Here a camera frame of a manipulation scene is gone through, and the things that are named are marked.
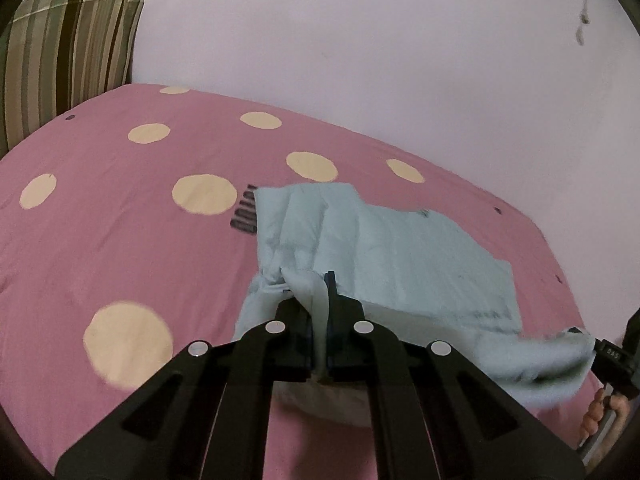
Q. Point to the person's right hand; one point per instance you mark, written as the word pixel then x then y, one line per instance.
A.
pixel 592 419

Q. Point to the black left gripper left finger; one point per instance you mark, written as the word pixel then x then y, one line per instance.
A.
pixel 205 414

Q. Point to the light teal puffer jacket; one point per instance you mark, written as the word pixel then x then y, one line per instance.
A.
pixel 415 272

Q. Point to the pink polka dot bedsheet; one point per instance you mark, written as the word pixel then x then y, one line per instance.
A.
pixel 124 237

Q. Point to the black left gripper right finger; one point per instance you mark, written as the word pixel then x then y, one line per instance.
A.
pixel 434 414

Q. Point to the striped green brown pillow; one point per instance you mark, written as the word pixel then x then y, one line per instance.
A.
pixel 56 54

